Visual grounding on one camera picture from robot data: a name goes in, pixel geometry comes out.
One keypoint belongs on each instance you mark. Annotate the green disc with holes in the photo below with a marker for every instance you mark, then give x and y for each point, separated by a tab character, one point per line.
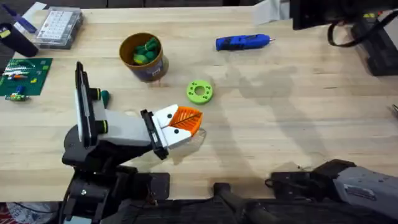
206	93

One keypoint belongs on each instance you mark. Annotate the left wrist upright black plate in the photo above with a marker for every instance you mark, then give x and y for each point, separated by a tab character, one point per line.
83	105

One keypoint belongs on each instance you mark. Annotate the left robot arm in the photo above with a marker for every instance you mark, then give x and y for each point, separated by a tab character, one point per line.
93	189

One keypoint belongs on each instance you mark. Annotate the black monitor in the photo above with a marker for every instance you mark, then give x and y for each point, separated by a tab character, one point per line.
326	12

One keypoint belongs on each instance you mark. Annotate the red and white cloth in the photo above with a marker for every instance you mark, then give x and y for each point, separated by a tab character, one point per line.
25	214

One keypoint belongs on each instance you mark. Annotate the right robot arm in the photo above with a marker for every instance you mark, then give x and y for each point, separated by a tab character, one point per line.
360	186

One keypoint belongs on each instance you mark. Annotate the blue electric screwdriver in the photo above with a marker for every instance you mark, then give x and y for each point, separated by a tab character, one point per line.
241	42

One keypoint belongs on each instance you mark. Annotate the teal vegetable toy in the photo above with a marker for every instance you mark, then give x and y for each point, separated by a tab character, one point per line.
105	97

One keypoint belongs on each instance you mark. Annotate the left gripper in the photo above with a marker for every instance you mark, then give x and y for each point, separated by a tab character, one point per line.
124	130

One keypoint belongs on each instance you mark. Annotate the green board with toy blocks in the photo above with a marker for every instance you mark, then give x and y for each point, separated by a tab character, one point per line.
28	74

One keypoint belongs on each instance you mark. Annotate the brown tub with green toys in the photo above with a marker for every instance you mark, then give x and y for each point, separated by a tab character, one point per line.
143	56

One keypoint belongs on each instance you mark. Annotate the black box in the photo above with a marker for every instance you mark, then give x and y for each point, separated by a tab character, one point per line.
381	53

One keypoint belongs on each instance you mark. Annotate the clear plastic parts box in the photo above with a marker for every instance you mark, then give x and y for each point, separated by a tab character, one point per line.
57	26

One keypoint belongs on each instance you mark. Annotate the black cylinder with yellow label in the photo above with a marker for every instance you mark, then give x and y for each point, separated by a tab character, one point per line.
17	40

